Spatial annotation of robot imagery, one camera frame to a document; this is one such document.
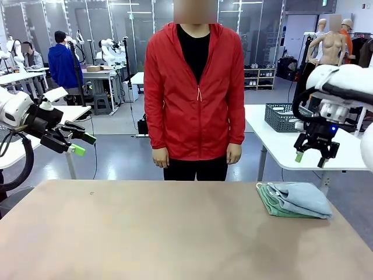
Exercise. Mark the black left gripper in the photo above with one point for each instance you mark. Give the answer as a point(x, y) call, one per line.
point(46, 119)

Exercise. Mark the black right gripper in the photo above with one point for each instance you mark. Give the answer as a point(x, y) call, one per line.
point(320, 132)

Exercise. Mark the light blue terry towel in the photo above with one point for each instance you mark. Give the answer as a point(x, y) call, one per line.
point(306, 198)

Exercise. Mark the green terry towel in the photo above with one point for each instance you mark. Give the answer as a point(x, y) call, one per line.
point(271, 205)

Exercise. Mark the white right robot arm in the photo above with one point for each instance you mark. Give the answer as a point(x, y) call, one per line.
point(349, 73)

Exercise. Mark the red sleeved right forearm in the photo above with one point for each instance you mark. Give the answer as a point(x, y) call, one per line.
point(154, 125)

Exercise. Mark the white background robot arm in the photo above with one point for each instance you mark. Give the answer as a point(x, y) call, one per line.
point(19, 52)
point(107, 51)

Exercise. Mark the red sleeved left forearm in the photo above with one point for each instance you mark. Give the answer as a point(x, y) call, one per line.
point(236, 125)

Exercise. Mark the dark gray lattice basket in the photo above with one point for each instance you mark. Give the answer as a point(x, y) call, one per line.
point(279, 122)

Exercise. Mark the white table with basket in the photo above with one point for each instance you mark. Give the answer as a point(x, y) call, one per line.
point(268, 146)

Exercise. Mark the person's left hand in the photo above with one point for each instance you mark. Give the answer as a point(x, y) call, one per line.
point(234, 154)

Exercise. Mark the person's right hand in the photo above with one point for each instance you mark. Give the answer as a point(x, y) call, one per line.
point(160, 157)

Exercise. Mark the white side table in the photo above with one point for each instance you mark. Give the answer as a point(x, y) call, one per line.
point(78, 109)

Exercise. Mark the gray step stool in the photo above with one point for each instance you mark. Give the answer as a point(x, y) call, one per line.
point(102, 103)

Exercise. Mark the black tripod pole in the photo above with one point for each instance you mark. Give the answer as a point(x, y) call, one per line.
point(127, 64)
point(78, 76)

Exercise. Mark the gray workbench desk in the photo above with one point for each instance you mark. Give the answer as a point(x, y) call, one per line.
point(99, 76)

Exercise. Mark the black bag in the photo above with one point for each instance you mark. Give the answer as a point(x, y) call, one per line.
point(142, 125)

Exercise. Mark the person in blue hoodie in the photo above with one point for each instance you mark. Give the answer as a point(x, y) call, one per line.
point(62, 67)

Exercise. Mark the cardboard box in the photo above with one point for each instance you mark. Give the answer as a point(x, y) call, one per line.
point(94, 69)

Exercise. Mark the white computer tower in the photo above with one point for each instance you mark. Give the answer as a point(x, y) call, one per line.
point(130, 91)

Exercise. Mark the long white work table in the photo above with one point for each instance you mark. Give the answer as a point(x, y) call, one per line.
point(17, 76)

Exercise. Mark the black luggage pile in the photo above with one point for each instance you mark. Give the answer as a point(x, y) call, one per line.
point(287, 68)

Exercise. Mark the seated person in gray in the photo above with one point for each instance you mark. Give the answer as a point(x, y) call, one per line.
point(33, 59)

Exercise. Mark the wooden shoe shelf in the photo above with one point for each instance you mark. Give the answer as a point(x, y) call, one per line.
point(262, 78)

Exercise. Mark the white standing desk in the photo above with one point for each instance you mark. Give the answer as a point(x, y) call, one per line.
point(137, 77)

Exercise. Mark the bare beige mannequin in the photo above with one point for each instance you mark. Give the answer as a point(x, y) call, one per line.
point(329, 46)

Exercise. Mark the clothes rack with dark garments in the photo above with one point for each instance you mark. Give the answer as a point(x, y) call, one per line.
point(358, 49)

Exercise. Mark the person in red jacket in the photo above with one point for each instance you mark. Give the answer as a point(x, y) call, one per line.
point(192, 116)

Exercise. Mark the white headed mannequin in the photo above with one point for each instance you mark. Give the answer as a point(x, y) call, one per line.
point(322, 26)

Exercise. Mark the mannequin with hat and orange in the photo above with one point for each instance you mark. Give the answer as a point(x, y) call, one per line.
point(347, 24)

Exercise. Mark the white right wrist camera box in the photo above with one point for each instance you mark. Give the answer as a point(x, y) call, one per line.
point(300, 125)

